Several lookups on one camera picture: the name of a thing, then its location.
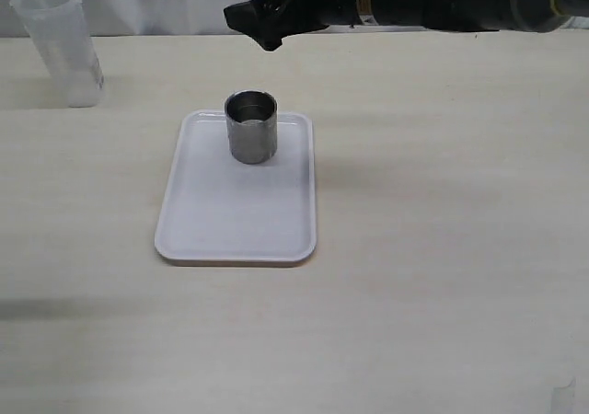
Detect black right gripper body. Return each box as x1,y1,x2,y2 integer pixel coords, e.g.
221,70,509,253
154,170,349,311
278,0,359,35

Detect stainless steel cup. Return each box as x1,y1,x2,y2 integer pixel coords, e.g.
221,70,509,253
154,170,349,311
225,90,278,165

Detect clear plastic measuring jug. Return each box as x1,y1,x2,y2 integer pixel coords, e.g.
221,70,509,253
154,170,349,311
9,0,104,108

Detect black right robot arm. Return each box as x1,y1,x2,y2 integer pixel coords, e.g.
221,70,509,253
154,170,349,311
224,0,588,52

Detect white plastic tray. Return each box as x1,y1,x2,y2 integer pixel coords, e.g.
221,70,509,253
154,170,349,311
154,109,318,265

